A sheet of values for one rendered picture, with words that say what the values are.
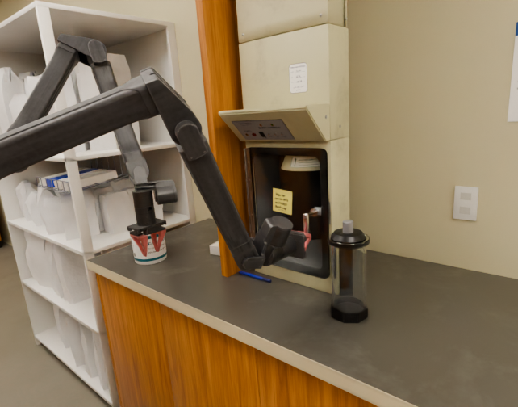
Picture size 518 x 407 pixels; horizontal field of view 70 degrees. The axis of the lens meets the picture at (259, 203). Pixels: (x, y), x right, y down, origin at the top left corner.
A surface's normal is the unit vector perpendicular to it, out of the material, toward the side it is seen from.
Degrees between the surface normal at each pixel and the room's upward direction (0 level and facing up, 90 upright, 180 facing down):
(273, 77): 90
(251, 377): 90
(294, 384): 90
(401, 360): 0
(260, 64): 90
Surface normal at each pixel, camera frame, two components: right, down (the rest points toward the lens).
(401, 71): -0.64, 0.22
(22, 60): 0.76, 0.11
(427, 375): -0.07, -0.97
